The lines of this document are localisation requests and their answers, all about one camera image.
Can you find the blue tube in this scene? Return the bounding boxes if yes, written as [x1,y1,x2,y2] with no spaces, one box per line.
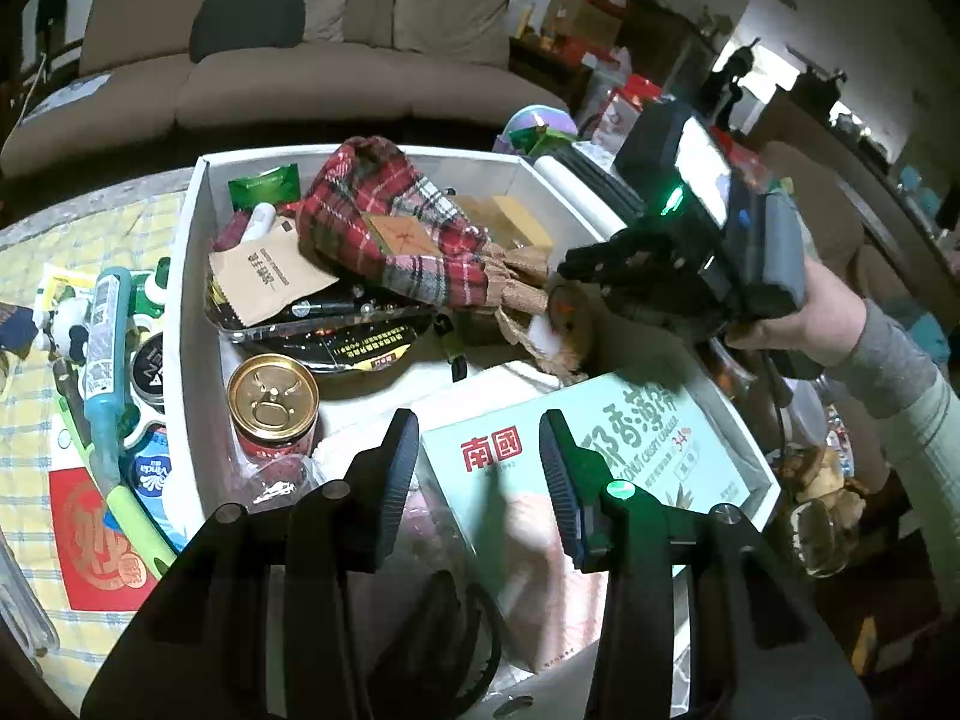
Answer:
[81,266,134,492]

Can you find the yellow checked tablecloth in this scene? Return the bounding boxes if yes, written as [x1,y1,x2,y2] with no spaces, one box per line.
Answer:
[0,165,203,713]

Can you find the small white bottle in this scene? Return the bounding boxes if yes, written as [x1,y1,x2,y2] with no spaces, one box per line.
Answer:
[240,202,278,248]

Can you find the white storage box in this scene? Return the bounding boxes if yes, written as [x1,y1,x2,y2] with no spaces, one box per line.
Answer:
[159,142,785,698]

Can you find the person's right forearm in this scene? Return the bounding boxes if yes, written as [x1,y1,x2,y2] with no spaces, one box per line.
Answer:
[821,300,960,518]

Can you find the black camera tripod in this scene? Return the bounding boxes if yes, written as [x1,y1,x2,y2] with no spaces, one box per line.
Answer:
[705,45,755,128]

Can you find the clear pen case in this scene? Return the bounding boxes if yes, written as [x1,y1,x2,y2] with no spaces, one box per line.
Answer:
[0,532,61,661]

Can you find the white paper sheet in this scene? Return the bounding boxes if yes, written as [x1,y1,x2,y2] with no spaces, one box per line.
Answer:
[45,75,113,110]

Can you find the green cap white bottle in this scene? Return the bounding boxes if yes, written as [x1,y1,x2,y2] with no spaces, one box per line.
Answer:
[131,259,173,316]

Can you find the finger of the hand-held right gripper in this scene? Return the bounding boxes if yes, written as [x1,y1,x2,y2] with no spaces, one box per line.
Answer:
[556,229,662,290]
[598,276,722,335]

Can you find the yellow green paper packet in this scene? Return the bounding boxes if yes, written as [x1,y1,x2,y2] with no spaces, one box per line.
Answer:
[37,264,98,312]

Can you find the cardboard box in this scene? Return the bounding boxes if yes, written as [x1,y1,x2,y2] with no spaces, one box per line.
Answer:
[544,0,623,46]

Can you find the clear plastic cup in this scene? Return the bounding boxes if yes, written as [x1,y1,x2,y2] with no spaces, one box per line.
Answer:
[247,457,312,511]

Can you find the black instant noodle bowl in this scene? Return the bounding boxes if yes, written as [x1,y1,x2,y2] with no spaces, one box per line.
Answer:
[206,292,436,376]

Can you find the clear glass cup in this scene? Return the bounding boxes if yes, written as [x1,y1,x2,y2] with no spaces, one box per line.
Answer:
[787,499,856,580]

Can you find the person's right hand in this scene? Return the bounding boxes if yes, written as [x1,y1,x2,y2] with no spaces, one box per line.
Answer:
[724,262,867,381]

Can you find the dark blue patterned pouch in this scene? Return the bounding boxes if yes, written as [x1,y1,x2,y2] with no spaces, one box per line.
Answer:
[0,300,38,357]

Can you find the clear bag red items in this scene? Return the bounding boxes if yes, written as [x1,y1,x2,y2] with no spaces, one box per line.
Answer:
[600,75,665,143]

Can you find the red envelope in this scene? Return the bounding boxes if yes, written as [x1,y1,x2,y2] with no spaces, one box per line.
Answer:
[49,465,162,612]

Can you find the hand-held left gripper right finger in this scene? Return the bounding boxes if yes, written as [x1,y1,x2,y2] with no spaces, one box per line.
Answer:
[538,409,875,720]

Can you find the gold top drink can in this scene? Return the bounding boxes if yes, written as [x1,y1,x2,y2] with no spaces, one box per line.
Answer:
[227,352,322,466]

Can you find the black cushion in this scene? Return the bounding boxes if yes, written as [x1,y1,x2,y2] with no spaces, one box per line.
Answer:
[189,0,307,65]

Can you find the beige sofa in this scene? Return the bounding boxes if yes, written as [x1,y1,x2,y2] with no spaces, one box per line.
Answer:
[0,0,571,181]

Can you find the brown paper sachet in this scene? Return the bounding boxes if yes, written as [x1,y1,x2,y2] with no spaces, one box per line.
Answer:
[208,229,340,327]

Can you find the green utility knife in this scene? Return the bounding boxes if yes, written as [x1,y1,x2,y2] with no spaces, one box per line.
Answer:
[52,356,177,578]

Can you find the blue tissue pack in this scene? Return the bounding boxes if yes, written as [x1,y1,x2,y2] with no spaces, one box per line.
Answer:
[127,424,192,552]

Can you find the black flat case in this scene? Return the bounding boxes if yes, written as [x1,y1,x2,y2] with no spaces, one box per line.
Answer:
[559,142,646,222]

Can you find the brown wrapped box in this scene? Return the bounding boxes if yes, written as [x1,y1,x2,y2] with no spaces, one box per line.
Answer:
[450,193,557,250]

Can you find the black cable loop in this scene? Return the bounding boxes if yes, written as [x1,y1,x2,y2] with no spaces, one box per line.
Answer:
[409,570,503,698]

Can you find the white ring holder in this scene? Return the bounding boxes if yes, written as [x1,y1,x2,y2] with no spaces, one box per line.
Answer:
[116,390,167,455]

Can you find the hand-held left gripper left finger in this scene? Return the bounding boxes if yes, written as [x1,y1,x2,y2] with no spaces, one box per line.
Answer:
[79,409,421,720]

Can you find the green foil sachet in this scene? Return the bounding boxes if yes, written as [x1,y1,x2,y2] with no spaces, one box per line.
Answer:
[227,165,301,212]

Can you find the plaid cloth doll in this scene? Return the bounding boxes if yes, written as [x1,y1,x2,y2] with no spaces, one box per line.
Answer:
[296,136,593,383]

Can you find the purple green ball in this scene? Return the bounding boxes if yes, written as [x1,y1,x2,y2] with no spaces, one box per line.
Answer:
[501,106,578,155]

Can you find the pale green cracker box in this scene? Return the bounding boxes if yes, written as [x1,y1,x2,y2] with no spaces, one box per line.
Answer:
[416,367,773,672]

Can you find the panda figurine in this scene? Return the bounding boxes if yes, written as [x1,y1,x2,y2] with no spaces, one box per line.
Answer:
[34,300,91,361]

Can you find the black round tin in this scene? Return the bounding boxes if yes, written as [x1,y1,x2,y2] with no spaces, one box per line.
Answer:
[129,334,167,415]

